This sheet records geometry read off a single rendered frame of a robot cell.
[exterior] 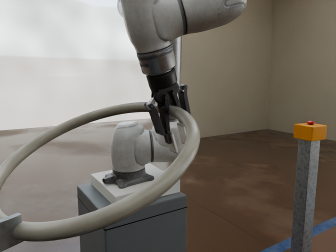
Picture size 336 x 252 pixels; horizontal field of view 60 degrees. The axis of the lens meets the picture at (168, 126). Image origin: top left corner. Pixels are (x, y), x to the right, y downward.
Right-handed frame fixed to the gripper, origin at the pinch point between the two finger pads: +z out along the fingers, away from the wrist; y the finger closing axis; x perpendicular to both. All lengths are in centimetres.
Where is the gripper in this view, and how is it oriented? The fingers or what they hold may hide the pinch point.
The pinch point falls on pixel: (177, 138)
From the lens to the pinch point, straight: 82.4
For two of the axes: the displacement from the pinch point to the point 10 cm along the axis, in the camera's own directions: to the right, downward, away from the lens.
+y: -7.5, 4.6, -4.9
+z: 2.4, 8.6, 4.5
